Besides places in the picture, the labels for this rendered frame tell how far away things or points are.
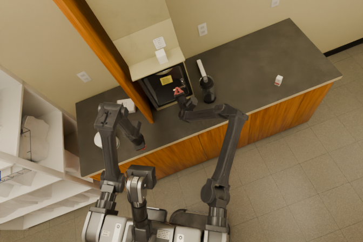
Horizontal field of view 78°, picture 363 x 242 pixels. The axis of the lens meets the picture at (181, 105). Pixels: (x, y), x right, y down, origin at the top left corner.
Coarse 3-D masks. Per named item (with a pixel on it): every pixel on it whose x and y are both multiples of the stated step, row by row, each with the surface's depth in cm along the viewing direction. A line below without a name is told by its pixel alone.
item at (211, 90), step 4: (204, 76) 159; (208, 76) 159; (212, 84) 155; (204, 88) 154; (208, 88) 154; (212, 88) 159; (204, 92) 161; (208, 92) 160; (212, 92) 163; (204, 96) 167; (208, 96) 165; (212, 96) 167; (208, 100) 170
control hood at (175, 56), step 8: (176, 48) 131; (168, 56) 129; (176, 56) 128; (136, 64) 131; (144, 64) 130; (152, 64) 128; (168, 64) 126; (136, 72) 128; (144, 72) 127; (152, 72) 126
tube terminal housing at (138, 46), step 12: (156, 24) 114; (168, 24) 117; (132, 36) 116; (144, 36) 118; (156, 36) 121; (168, 36) 123; (120, 48) 120; (132, 48) 122; (144, 48) 125; (168, 48) 130; (132, 60) 129
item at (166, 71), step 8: (176, 64) 141; (160, 72) 143; (168, 72) 145; (176, 72) 147; (184, 72) 150; (144, 80) 145; (152, 80) 147; (176, 80) 154; (184, 80) 157; (152, 88) 153; (160, 88) 156; (168, 88) 159; (184, 88) 164; (152, 96) 161; (160, 96) 164; (168, 96) 167; (160, 104) 172
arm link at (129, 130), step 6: (126, 108) 94; (120, 114) 92; (126, 114) 95; (120, 120) 98; (126, 120) 108; (120, 126) 107; (126, 126) 109; (132, 126) 121; (126, 132) 117; (132, 132) 121
